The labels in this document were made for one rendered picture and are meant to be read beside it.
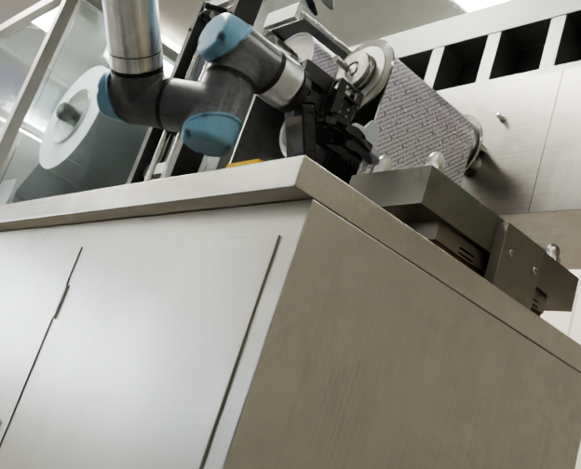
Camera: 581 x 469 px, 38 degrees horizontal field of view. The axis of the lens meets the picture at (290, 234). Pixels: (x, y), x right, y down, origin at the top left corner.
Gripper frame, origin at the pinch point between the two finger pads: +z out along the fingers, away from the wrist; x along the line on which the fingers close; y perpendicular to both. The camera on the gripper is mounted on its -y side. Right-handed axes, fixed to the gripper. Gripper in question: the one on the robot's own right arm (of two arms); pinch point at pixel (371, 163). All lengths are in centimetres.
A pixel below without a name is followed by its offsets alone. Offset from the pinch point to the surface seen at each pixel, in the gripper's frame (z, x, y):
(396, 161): 4.8, -0.3, 2.9
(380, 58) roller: -3.5, 1.8, 18.5
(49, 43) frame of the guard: -25, 102, 32
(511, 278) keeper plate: 13.8, -22.0, -14.5
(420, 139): 8.7, -0.2, 9.3
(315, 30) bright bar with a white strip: 0.9, 30.0, 34.5
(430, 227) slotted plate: -1.0, -17.6, -13.0
